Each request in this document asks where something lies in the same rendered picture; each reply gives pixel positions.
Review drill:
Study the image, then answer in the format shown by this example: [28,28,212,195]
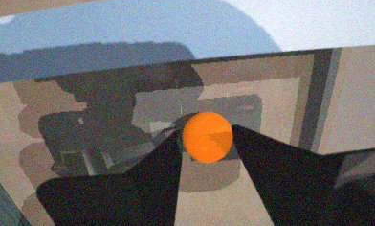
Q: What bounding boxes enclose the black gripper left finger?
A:
[36,130,183,226]

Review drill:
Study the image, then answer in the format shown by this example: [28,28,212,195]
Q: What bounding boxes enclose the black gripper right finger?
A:
[232,124,375,226]

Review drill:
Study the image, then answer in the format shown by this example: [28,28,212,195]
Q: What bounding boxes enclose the clear l-shaped wall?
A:
[324,45,375,155]

